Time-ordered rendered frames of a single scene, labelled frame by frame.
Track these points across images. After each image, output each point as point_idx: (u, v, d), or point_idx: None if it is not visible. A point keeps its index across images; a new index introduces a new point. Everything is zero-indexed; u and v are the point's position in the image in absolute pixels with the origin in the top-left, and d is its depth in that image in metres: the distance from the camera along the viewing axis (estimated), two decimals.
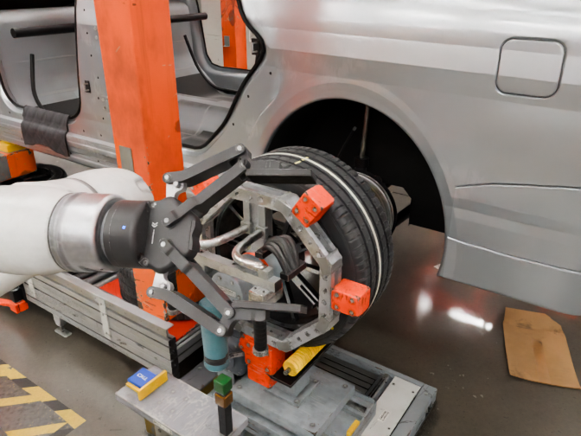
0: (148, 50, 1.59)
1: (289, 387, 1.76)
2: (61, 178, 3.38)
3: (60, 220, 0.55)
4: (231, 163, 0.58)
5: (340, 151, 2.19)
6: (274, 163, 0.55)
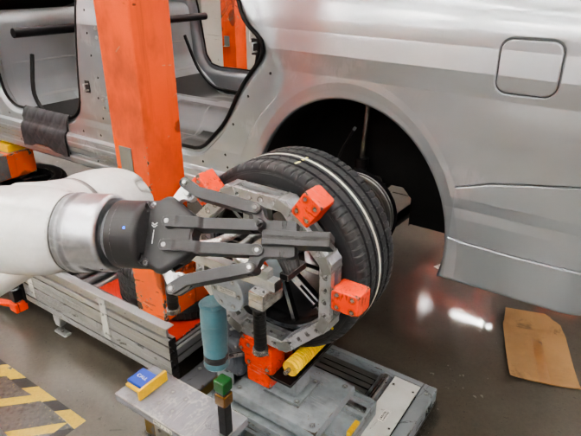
0: (148, 50, 1.59)
1: (289, 387, 1.76)
2: (61, 178, 3.38)
3: (60, 220, 0.55)
4: (244, 209, 0.56)
5: (340, 151, 2.19)
6: (291, 223, 0.53)
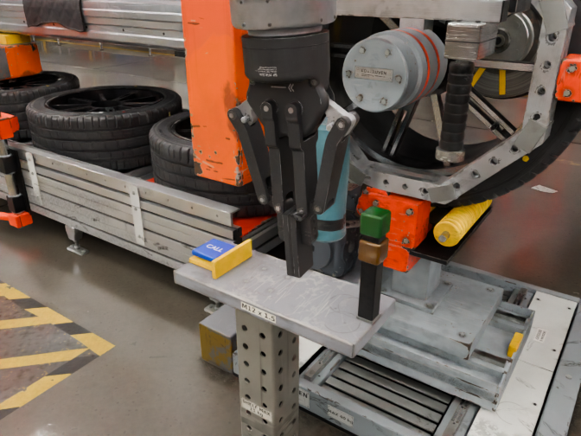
0: None
1: (443, 265, 1.12)
2: (73, 80, 2.75)
3: None
4: (262, 180, 0.52)
5: None
6: None
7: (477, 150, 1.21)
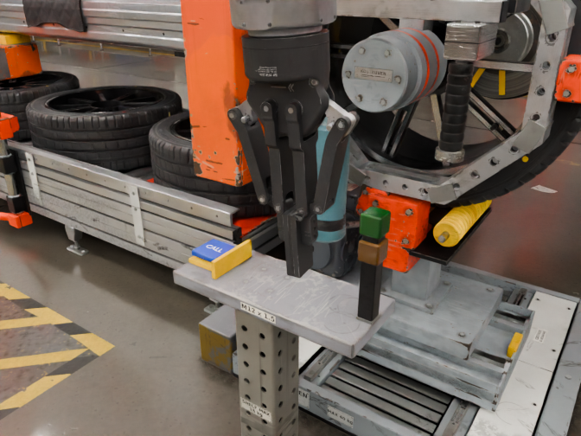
0: None
1: (443, 265, 1.12)
2: (73, 80, 2.75)
3: None
4: (262, 180, 0.52)
5: None
6: None
7: (476, 151, 1.21)
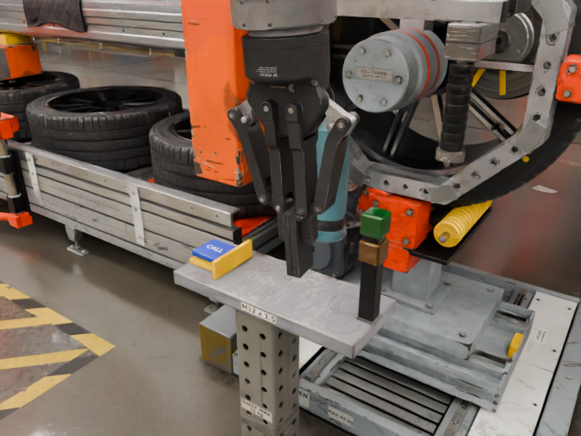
0: None
1: (444, 265, 1.12)
2: (73, 80, 2.75)
3: None
4: (262, 180, 0.52)
5: None
6: None
7: (477, 151, 1.21)
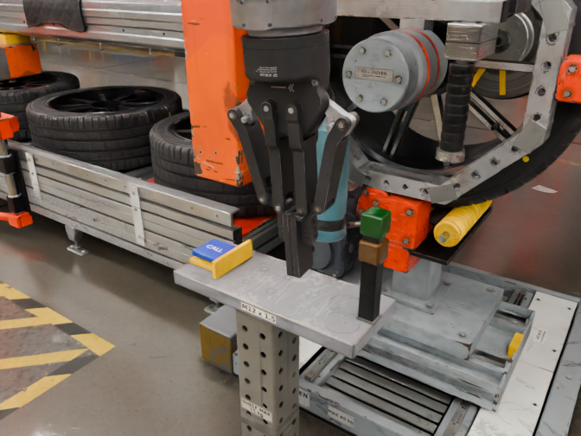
0: None
1: (444, 265, 1.12)
2: (73, 80, 2.75)
3: None
4: (262, 180, 0.52)
5: None
6: None
7: (477, 151, 1.21)
